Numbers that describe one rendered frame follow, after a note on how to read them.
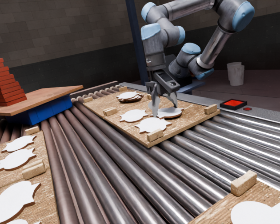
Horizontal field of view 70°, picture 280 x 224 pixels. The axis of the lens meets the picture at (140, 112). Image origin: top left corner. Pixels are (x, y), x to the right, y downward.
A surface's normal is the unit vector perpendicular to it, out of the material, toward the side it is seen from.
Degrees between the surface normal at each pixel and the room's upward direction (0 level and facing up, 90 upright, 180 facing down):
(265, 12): 90
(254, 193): 0
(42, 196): 0
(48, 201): 0
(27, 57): 90
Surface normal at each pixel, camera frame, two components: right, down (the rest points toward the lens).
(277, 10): -0.79, 0.34
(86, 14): 0.58, 0.16
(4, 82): 0.84, 0.02
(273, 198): -0.19, -0.93
